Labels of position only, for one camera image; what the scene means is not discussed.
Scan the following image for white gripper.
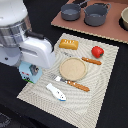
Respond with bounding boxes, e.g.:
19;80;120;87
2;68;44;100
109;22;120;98
20;30;55;75

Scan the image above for yellow toy bread loaf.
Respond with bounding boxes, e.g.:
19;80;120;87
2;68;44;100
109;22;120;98
59;39;79;50

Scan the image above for white toy fish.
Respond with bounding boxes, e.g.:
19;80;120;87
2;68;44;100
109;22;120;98
46;83;66;101

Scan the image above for red toy tomato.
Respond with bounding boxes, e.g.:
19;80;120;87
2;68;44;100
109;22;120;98
91;46;104;58

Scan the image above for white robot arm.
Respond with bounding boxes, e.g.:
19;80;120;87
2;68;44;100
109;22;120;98
0;0;55;68

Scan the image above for beige round plate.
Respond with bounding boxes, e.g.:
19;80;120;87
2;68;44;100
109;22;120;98
59;57;87;81

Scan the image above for small grey pot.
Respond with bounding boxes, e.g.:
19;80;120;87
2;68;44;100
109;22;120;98
61;2;87;21

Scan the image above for woven beige placemat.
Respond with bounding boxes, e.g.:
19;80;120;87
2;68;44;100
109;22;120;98
18;33;118;128

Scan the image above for large grey pot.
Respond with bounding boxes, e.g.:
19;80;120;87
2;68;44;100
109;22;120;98
84;3;111;27

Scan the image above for beige bowl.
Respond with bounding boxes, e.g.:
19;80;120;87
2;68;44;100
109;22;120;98
121;7;128;30

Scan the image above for wooden handled fork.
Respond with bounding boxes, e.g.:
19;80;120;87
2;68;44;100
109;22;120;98
49;74;90;92

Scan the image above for wooden handled knife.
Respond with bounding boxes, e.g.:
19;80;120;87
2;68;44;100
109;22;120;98
61;51;102;65

